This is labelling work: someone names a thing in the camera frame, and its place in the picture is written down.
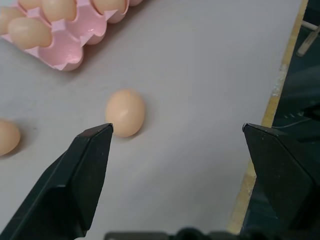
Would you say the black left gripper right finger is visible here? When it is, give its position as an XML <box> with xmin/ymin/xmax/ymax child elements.
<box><xmin>241</xmin><ymin>122</ymin><xmax>320</xmax><ymax>240</ymax></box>

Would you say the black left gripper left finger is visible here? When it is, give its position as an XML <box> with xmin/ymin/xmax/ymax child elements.
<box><xmin>0</xmin><ymin>122</ymin><xmax>115</xmax><ymax>240</ymax></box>

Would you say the beige egg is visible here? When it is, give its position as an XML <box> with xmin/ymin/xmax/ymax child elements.
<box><xmin>41</xmin><ymin>0</ymin><xmax>78</xmax><ymax>22</ymax></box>
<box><xmin>91</xmin><ymin>0</ymin><xmax>126</xmax><ymax>13</ymax></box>
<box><xmin>0</xmin><ymin>6</ymin><xmax>26</xmax><ymax>35</ymax></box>
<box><xmin>104</xmin><ymin>88</ymin><xmax>146</xmax><ymax>138</ymax></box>
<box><xmin>7</xmin><ymin>16</ymin><xmax>53</xmax><ymax>50</ymax></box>
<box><xmin>0</xmin><ymin>119</ymin><xmax>21</xmax><ymax>157</ymax></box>

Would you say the pink plastic egg tray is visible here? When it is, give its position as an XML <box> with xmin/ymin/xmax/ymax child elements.
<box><xmin>0</xmin><ymin>0</ymin><xmax>145</xmax><ymax>72</ymax></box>

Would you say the white wooden stick frame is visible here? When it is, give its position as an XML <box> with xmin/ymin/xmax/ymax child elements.
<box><xmin>296</xmin><ymin>20</ymin><xmax>320</xmax><ymax>57</ymax></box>

